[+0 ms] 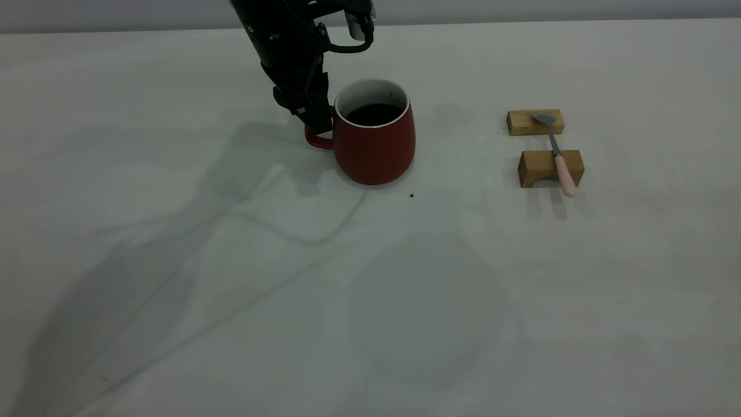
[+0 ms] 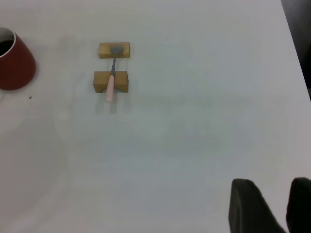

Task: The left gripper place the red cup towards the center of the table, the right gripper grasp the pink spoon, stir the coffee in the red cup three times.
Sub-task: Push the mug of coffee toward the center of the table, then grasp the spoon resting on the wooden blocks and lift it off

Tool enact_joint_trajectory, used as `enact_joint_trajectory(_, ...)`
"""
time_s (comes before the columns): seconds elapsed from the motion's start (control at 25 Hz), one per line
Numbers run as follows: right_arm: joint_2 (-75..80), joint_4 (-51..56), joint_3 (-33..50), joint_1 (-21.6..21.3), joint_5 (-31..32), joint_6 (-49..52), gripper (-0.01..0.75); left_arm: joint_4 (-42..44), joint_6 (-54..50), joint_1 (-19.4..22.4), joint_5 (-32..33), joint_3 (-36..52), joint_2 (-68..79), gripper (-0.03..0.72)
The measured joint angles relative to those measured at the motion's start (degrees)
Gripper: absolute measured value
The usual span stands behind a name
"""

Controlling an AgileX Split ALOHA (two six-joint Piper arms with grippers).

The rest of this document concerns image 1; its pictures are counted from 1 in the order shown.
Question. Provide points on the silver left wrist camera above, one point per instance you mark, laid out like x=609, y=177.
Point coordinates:
x=358, y=22

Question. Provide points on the flat rectangular wooden block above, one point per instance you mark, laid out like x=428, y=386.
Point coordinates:
x=521, y=123

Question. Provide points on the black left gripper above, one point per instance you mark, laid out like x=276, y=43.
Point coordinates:
x=283, y=40

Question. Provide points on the arched wooden block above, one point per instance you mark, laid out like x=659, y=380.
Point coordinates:
x=538, y=165

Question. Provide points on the red ceramic mug with coffee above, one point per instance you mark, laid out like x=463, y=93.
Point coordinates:
x=373, y=150

